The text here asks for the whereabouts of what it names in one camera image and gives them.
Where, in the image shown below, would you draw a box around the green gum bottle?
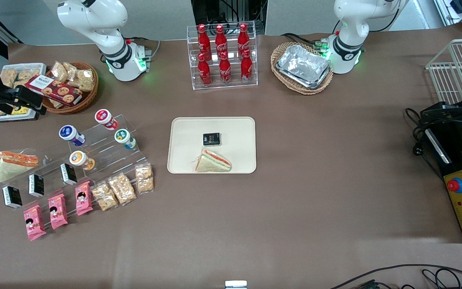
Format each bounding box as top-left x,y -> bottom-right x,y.
114,129 -> 137,150

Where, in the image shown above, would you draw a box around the white rectangular snack tray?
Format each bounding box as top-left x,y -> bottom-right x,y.
0,63 -> 47,122

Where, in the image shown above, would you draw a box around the blue gum bottle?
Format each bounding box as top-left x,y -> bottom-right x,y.
59,125 -> 86,147

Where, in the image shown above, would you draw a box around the orange gum bottle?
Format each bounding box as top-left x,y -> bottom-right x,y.
69,151 -> 95,171

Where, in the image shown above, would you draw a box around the red gum bottle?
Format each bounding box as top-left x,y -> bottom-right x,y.
95,109 -> 118,131

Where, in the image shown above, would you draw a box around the silver foil tray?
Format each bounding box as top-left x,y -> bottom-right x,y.
277,44 -> 331,83
276,64 -> 332,90

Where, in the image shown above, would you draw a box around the cream plastic tray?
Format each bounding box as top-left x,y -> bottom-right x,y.
167,117 -> 257,174

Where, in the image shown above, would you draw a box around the bag of fried snacks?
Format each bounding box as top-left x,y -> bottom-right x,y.
0,68 -> 18,88
16,68 -> 41,84

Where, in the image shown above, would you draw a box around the red cookie box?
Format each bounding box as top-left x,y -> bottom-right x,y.
26,75 -> 83,107

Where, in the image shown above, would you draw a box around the clear bag of cookies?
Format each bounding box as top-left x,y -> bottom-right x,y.
66,62 -> 83,87
51,61 -> 69,83
77,69 -> 95,92

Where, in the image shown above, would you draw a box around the brown wicker basket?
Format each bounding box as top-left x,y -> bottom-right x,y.
41,61 -> 99,114

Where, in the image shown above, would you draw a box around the wrapped triangle sandwich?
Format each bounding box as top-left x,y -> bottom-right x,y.
0,150 -> 39,183
195,149 -> 232,173

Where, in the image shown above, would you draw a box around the small black snack box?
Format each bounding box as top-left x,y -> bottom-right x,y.
60,163 -> 78,186
2,186 -> 23,210
28,174 -> 45,197

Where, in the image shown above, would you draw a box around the clear acrylic step display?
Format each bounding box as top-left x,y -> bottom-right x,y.
0,114 -> 153,209

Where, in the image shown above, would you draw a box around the pink snack packet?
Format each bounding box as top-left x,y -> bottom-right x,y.
23,205 -> 47,242
48,194 -> 69,230
75,181 -> 94,216

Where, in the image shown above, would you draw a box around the wrapped rice crispy bar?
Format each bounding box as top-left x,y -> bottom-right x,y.
135,164 -> 154,194
91,181 -> 119,212
107,173 -> 137,206

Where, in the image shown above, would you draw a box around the light wicker basket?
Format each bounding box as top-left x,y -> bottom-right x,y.
271,42 -> 334,95

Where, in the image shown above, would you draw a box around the red cola bottle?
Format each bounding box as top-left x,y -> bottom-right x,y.
198,53 -> 212,87
197,24 -> 211,61
219,51 -> 232,85
241,49 -> 253,83
237,23 -> 250,57
215,24 -> 228,57

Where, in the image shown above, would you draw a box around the clear acrylic bottle rack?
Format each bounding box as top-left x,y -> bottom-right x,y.
186,21 -> 258,90

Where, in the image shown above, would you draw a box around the white wire basket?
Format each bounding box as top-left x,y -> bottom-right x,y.
425,39 -> 462,106

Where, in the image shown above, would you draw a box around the black power cable with plug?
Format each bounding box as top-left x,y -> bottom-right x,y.
405,108 -> 446,181

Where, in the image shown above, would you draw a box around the aluminium frame shelf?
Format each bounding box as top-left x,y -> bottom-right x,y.
434,0 -> 462,39

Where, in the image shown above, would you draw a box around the grey base cable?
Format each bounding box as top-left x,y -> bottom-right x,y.
133,37 -> 161,61

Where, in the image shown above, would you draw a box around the long black cable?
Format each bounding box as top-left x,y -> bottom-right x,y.
329,264 -> 462,289

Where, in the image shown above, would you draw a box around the looped black cable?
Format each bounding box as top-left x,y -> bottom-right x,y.
421,268 -> 462,289

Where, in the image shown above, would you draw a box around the black base cable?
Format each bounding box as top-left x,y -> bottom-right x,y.
280,32 -> 328,49

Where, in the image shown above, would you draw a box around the dark cabinet with cables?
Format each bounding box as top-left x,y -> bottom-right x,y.
191,0 -> 267,35

